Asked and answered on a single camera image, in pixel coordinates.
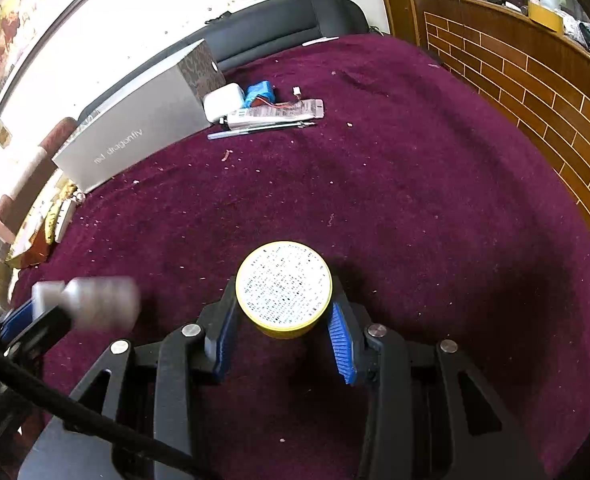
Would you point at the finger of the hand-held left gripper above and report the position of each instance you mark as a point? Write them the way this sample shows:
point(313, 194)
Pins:
point(22, 322)

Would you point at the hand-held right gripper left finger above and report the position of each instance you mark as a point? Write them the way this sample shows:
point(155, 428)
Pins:
point(224, 342)

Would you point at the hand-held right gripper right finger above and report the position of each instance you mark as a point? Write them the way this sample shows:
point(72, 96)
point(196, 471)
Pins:
point(342, 347)

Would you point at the white plastic bottle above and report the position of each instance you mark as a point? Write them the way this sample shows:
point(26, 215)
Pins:
point(100, 302)

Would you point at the yellow round tin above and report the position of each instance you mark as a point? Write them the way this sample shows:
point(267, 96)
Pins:
point(285, 285)

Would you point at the reddish brown chair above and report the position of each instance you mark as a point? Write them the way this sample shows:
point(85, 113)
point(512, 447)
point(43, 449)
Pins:
point(30, 175)

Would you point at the slim grey pen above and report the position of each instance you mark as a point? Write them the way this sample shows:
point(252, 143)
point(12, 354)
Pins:
point(262, 130)

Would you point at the grey shoe box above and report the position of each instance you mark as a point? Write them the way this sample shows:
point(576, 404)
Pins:
point(135, 125)

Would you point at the toothbrush in clear packaging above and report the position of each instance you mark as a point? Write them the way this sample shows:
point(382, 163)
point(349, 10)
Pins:
point(275, 112)

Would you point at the white rounded case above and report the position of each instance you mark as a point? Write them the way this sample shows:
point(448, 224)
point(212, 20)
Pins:
point(223, 102)

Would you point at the blue battery pack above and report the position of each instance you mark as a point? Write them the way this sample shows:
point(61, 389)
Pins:
point(261, 94)

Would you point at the framed horse painting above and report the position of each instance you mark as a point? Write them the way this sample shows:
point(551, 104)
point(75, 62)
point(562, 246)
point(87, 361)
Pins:
point(25, 20)

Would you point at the white flat device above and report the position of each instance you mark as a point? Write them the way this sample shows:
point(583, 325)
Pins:
point(321, 40)

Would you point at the wooden brick-pattern counter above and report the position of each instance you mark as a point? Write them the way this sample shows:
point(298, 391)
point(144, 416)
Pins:
point(525, 85)

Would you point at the black leather sofa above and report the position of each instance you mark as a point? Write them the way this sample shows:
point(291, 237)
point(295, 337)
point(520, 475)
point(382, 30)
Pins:
point(285, 20)

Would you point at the yellow box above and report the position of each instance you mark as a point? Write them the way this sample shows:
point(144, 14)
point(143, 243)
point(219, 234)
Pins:
point(545, 17)

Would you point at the pile of assorted clutter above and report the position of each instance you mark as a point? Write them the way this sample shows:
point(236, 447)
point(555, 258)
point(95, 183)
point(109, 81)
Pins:
point(587, 35)

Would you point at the small gold wall plaque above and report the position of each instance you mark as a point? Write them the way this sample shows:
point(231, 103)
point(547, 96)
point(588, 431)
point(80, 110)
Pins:
point(2, 133)

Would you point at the wooden arched partition frame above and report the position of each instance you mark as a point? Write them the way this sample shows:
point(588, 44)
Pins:
point(395, 0)

